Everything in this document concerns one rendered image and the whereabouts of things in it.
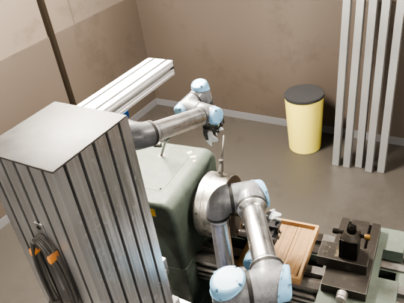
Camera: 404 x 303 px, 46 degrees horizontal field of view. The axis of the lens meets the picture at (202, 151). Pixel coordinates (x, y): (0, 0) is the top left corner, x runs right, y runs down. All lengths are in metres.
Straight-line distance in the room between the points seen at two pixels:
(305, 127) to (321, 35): 0.82
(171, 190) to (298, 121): 2.36
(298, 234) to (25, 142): 1.58
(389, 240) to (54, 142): 1.67
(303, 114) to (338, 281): 2.41
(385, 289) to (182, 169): 1.03
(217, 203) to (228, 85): 3.32
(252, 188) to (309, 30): 2.80
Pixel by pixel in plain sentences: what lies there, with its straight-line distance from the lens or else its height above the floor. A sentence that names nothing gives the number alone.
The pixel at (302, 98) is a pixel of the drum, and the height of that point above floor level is 0.56.
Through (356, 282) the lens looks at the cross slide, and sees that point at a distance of 2.11.
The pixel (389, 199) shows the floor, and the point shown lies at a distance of 4.07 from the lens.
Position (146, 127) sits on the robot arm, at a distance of 1.72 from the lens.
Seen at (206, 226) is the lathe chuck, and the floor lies 1.08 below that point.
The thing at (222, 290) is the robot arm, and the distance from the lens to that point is 1.54.
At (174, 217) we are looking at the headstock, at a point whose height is 1.19.
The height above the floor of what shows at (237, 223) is 1.03.
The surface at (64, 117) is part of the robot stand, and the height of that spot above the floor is 2.03.
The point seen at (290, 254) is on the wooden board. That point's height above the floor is 0.88.
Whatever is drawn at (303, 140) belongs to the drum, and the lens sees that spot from 4.45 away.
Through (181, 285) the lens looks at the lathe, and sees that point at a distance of 2.44.
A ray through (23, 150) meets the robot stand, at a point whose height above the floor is 2.03.
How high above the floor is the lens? 2.55
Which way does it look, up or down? 33 degrees down
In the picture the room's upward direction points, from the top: 9 degrees counter-clockwise
